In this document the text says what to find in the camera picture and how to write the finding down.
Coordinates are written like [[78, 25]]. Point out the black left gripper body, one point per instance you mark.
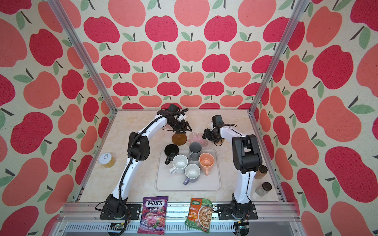
[[177, 126]]

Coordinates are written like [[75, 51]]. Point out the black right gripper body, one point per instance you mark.
[[209, 134]]

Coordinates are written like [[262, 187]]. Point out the round brown wooden coaster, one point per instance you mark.
[[179, 139]]

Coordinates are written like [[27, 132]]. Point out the pink flower silicone coaster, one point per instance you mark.
[[197, 138]]

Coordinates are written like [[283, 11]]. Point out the orange pink mug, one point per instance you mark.
[[206, 163]]

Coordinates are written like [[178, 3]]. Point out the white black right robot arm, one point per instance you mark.
[[247, 159]]

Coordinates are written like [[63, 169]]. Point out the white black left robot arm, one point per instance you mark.
[[138, 151]]

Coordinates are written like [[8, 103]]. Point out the grey mug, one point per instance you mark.
[[195, 150]]

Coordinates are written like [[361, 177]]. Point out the black mug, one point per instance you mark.
[[170, 151]]

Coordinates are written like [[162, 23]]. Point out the white mug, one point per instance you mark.
[[180, 163]]

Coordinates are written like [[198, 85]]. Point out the lavender mug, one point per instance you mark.
[[192, 173]]

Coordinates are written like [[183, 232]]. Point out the grey spice jar black lid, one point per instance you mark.
[[263, 189]]

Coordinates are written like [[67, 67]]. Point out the yellow jar white lid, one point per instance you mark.
[[107, 160]]

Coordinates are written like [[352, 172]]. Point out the green orange soup packet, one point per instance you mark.
[[200, 214]]

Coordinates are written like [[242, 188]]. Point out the purple Fox's berries candy bag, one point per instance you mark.
[[153, 215]]

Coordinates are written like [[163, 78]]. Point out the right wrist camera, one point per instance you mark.
[[217, 121]]

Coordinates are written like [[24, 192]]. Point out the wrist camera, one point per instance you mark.
[[172, 108], [217, 121]]

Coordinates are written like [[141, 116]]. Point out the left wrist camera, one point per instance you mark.
[[172, 108]]

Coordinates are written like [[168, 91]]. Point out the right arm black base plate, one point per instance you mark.
[[236, 212]]

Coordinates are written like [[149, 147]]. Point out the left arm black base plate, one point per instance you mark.
[[132, 212]]

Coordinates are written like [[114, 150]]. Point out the aluminium front frame rail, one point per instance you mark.
[[274, 219]]

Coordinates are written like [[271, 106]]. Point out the aluminium frame post right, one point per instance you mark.
[[282, 45]]

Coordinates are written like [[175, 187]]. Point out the aluminium frame post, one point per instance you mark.
[[282, 45], [65, 22]]

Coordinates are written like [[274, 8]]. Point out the aluminium frame post left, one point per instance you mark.
[[65, 22]]

